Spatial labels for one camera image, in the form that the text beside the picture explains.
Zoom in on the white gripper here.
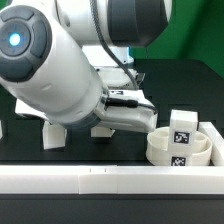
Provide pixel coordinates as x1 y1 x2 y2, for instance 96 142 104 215
97 98 157 133

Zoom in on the white round stool seat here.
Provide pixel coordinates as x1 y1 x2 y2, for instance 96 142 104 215
146 127 212 166

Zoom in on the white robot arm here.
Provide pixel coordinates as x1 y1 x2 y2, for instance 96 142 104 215
0 0 172 132

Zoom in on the white marker sheet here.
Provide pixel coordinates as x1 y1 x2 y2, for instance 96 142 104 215
109 90 145 100

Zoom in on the white block at left edge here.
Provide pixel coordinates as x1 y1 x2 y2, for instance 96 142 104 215
0 120 3 140

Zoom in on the white front fence bar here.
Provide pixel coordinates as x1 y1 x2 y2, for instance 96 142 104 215
0 165 224 195

